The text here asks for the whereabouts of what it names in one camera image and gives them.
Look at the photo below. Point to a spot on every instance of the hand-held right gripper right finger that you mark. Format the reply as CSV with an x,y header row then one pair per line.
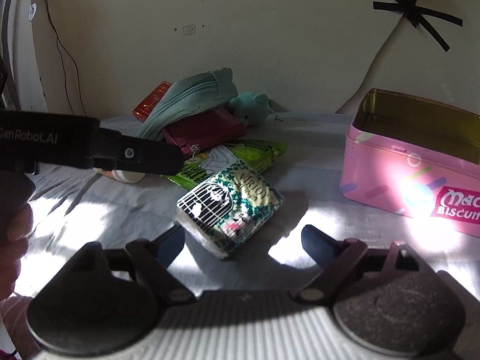
x,y
317,245

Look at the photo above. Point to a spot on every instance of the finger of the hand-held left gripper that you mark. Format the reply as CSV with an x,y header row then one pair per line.
x,y
146,155

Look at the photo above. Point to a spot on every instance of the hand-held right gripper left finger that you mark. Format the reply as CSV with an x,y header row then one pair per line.
x,y
170,245

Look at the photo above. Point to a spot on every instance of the white pill bottle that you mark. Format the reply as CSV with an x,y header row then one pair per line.
x,y
123,176

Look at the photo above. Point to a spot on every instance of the red cloth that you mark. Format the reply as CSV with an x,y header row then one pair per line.
x,y
210,127

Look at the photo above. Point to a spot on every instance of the patterned tissue pack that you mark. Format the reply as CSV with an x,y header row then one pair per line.
x,y
228,206

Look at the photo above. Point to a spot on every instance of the pink biscuit tin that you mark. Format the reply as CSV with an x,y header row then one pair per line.
x,y
393,172

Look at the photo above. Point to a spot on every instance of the green snack packet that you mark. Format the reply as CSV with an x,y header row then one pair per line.
x,y
258,153

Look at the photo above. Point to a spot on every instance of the person's left hand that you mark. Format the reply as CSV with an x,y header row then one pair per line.
x,y
13,243

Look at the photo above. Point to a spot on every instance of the red box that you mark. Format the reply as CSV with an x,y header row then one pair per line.
x,y
150,101

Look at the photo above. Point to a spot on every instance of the striped bed sheet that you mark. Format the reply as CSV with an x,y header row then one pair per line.
x,y
112,210

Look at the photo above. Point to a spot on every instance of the white panel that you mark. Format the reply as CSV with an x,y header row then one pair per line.
x,y
26,45

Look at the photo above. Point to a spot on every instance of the teal plush toy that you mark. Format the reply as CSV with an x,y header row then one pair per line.
x,y
253,107

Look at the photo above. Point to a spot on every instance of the black tape cross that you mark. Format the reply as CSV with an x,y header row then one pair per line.
x,y
412,7

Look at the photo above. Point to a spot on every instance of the white wall hook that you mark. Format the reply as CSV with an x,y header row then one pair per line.
x,y
32,12

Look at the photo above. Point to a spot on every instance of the small wall sticker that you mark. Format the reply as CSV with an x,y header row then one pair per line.
x,y
189,29

